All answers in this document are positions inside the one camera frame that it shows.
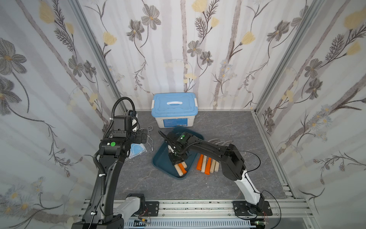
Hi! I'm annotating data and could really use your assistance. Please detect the bagged blue face masks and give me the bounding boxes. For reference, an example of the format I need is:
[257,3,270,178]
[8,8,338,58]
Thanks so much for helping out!
[129,144,147,158]

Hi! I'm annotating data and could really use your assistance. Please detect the teal plastic tray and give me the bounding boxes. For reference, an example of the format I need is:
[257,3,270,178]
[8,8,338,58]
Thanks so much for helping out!
[152,127,205,180]

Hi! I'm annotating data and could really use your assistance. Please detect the metal wire tongs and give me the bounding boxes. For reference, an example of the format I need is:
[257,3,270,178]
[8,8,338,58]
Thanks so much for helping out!
[138,126,154,151]

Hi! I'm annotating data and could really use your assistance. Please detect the white box with blue lid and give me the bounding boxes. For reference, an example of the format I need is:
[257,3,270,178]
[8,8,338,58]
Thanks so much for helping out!
[151,93,198,128]

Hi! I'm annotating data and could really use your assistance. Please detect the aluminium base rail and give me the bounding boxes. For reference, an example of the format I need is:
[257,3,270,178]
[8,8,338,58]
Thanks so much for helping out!
[123,198,319,229]

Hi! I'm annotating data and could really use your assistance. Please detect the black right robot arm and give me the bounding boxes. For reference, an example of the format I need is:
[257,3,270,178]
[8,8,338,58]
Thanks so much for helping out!
[158,131,267,213]

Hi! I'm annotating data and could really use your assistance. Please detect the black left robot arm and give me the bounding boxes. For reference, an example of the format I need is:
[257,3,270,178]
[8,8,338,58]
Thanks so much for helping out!
[72,97,147,229]

